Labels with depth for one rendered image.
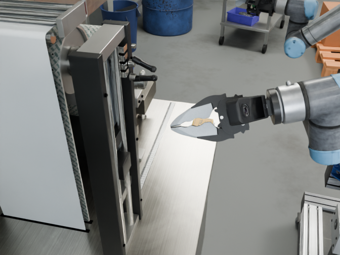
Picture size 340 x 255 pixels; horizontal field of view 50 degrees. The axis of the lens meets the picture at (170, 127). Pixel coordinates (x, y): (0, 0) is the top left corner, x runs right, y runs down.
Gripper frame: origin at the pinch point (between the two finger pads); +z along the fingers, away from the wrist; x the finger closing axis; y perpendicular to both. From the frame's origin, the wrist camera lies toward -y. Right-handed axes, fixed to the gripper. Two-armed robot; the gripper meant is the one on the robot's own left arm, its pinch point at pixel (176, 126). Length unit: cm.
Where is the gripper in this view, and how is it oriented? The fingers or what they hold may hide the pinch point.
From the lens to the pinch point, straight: 72.0
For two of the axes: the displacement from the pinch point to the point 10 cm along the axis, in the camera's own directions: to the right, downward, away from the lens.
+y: 1.3, -0.7, 9.9
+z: -9.7, 1.9, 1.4
